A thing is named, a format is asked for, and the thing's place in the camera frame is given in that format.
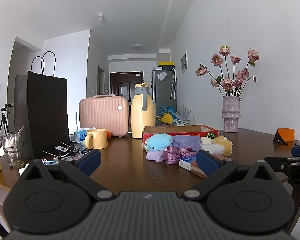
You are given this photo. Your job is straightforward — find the clear glass cup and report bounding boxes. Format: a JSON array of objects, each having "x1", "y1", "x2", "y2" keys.
[{"x1": 0, "y1": 133, "x2": 24, "y2": 168}]

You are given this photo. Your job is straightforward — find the white yellow plush toy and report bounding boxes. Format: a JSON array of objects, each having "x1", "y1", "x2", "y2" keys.
[{"x1": 200, "y1": 136, "x2": 233, "y2": 157}]

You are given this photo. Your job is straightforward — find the pink textured vase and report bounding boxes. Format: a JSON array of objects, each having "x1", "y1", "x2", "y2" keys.
[{"x1": 222, "y1": 96, "x2": 241, "y2": 133}]

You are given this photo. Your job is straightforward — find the dark brown door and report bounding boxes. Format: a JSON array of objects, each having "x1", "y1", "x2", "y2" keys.
[{"x1": 110, "y1": 72, "x2": 143, "y2": 102}]

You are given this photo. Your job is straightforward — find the yellow thermos jug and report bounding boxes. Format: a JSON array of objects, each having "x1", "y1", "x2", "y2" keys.
[{"x1": 131, "y1": 83, "x2": 155, "y2": 139}]

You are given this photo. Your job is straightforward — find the purple knit towel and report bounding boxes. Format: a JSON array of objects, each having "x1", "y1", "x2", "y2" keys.
[{"x1": 172, "y1": 135, "x2": 202, "y2": 152}]

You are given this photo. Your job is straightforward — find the wall electrical panel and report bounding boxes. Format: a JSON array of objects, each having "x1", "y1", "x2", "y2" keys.
[{"x1": 180, "y1": 51, "x2": 189, "y2": 73}]

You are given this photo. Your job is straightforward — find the camera tripod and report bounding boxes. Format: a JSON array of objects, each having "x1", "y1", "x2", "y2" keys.
[{"x1": 0, "y1": 103, "x2": 14, "y2": 136}]

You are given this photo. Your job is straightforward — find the orange black stand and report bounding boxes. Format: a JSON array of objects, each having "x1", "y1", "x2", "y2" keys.
[{"x1": 273, "y1": 128, "x2": 295, "y2": 145}]

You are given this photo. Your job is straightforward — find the yellow blue toy pile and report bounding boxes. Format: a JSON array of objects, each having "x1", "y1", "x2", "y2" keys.
[{"x1": 155, "y1": 106, "x2": 181, "y2": 125}]

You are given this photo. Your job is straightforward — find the light blue fluffy ball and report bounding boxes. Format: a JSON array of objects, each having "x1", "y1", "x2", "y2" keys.
[{"x1": 144, "y1": 133, "x2": 173, "y2": 152}]

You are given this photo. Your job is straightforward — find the lilac fluffy cloth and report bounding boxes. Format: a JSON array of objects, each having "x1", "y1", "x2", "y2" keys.
[{"x1": 146, "y1": 150, "x2": 164, "y2": 163}]

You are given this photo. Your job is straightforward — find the orange fruit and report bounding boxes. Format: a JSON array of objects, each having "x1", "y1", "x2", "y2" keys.
[{"x1": 107, "y1": 131, "x2": 111, "y2": 140}]

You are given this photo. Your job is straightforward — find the pink mini suitcase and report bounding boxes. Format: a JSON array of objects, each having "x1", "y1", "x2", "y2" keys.
[{"x1": 79, "y1": 95, "x2": 129, "y2": 137}]

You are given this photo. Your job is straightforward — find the grey refrigerator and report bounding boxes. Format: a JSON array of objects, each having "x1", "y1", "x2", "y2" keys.
[{"x1": 152, "y1": 66, "x2": 177, "y2": 116}]

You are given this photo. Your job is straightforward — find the yellow box on fridge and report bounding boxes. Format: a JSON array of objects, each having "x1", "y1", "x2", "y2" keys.
[{"x1": 158, "y1": 61, "x2": 175, "y2": 67}]

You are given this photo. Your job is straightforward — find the black paper bag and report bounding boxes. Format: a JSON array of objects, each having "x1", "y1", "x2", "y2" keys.
[{"x1": 14, "y1": 56, "x2": 70, "y2": 159}]

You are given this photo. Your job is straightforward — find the dried pink roses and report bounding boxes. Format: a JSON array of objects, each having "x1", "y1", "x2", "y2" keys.
[{"x1": 196, "y1": 45, "x2": 260, "y2": 98}]

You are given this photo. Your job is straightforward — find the pink satin scrunchie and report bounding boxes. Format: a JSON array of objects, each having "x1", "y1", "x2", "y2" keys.
[{"x1": 163, "y1": 146, "x2": 197, "y2": 165}]

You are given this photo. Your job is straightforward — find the yellow ceramic mug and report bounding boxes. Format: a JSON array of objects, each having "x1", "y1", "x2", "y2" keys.
[{"x1": 84, "y1": 129, "x2": 108, "y2": 150}]

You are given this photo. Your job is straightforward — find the red cardboard box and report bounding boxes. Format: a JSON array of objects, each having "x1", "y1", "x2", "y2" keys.
[{"x1": 142, "y1": 125, "x2": 219, "y2": 148}]

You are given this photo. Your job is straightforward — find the blue tissue pack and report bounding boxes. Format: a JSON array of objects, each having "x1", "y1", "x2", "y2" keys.
[{"x1": 179, "y1": 155, "x2": 196, "y2": 171}]

